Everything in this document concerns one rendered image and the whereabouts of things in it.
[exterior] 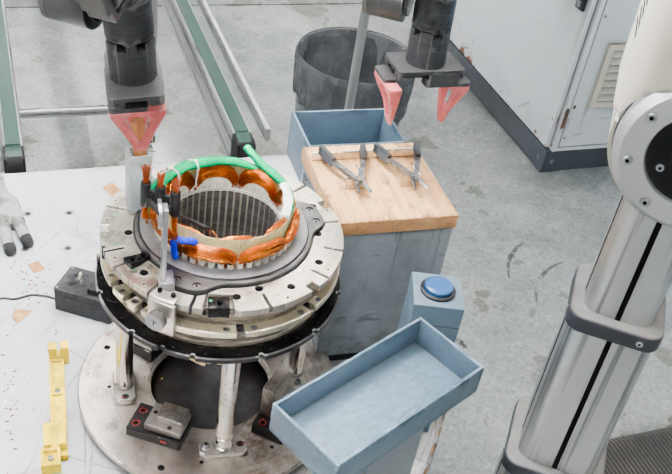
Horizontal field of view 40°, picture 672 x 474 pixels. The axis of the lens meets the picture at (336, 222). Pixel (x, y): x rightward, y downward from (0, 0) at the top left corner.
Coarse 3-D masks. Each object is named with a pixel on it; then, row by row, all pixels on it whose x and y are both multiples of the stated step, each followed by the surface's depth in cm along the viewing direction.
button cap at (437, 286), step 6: (432, 276) 129; (438, 276) 129; (426, 282) 128; (432, 282) 128; (438, 282) 128; (444, 282) 128; (450, 282) 129; (426, 288) 127; (432, 288) 127; (438, 288) 127; (444, 288) 127; (450, 288) 128; (432, 294) 127; (438, 294) 126; (444, 294) 127; (450, 294) 127
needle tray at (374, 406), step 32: (416, 320) 118; (384, 352) 116; (416, 352) 119; (448, 352) 117; (320, 384) 109; (352, 384) 113; (384, 384) 114; (416, 384) 115; (448, 384) 116; (288, 416) 103; (320, 416) 109; (352, 416) 109; (384, 416) 110; (416, 416) 106; (288, 448) 105; (320, 448) 100; (352, 448) 106; (384, 448) 105; (416, 448) 116
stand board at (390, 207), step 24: (384, 144) 151; (408, 144) 152; (312, 168) 143; (384, 168) 145; (408, 168) 146; (336, 192) 138; (360, 192) 139; (384, 192) 140; (408, 192) 141; (432, 192) 142; (360, 216) 134; (384, 216) 135; (408, 216) 136; (432, 216) 137; (456, 216) 138
